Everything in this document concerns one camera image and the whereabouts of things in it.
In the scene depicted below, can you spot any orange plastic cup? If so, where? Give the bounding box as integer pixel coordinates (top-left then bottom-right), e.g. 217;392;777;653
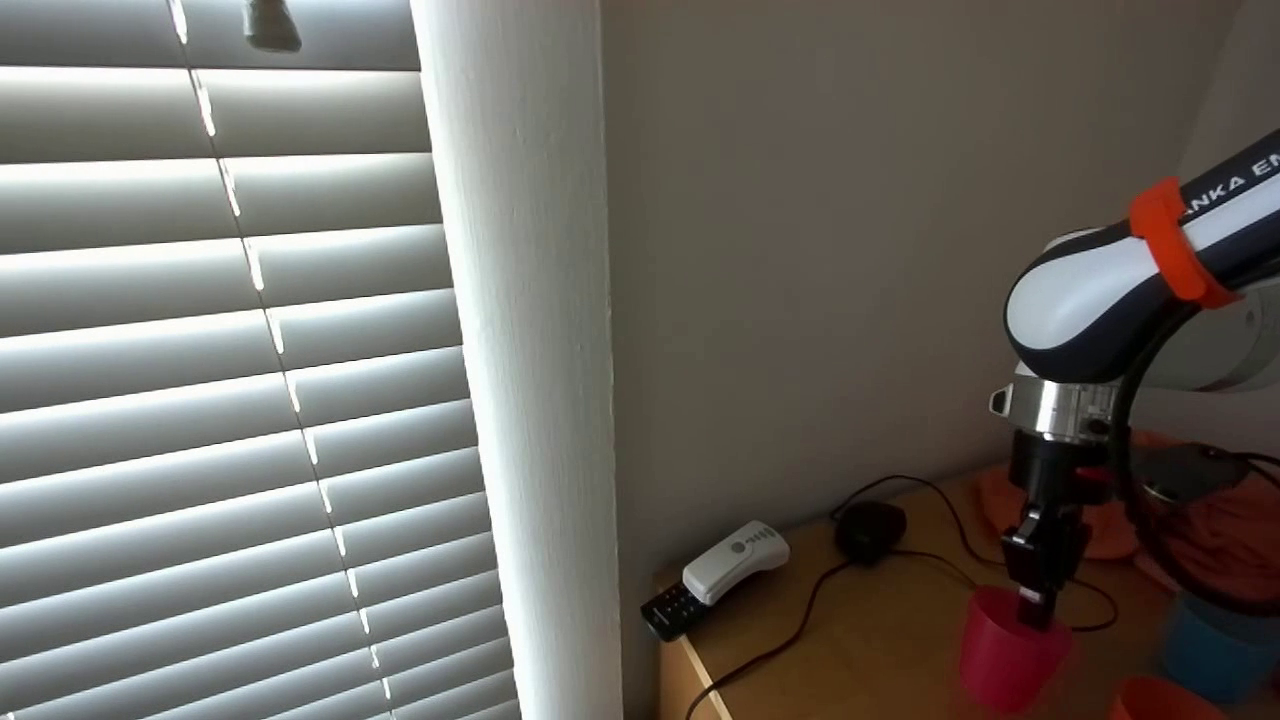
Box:
1109;678;1226;720

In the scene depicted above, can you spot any wooden dresser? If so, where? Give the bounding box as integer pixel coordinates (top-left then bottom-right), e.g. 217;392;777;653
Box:
655;468;1171;720

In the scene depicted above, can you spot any orange towel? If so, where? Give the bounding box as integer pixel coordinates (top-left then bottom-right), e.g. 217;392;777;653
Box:
978;435;1280;618

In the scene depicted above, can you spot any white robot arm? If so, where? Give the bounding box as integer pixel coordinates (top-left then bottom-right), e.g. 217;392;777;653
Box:
993;133;1280;630

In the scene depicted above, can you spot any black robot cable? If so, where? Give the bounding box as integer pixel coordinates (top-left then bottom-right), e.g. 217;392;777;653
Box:
1109;307;1280;622

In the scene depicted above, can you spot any black mouse cable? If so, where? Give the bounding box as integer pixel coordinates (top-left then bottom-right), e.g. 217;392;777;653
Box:
679;472;1124;720

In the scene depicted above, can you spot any black remote control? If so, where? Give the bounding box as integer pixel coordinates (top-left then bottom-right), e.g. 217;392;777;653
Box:
641;584;710;641

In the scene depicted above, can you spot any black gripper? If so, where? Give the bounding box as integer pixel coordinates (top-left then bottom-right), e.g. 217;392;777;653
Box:
1003;431;1112;632

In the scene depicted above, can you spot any pink plastic cup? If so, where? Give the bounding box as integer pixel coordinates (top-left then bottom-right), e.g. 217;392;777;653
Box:
959;587;1071;711

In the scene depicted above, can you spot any blue plastic cup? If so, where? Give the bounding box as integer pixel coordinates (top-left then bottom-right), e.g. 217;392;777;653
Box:
1155;597;1280;706

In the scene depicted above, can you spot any white window blind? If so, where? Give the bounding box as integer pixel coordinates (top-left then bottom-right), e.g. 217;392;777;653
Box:
0;0;520;720

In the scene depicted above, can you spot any black computer mouse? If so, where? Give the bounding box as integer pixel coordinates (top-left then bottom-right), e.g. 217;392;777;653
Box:
838;502;909;566

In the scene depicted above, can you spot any white handheld device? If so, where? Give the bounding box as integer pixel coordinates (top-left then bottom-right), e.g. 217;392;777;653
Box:
679;520;794;607

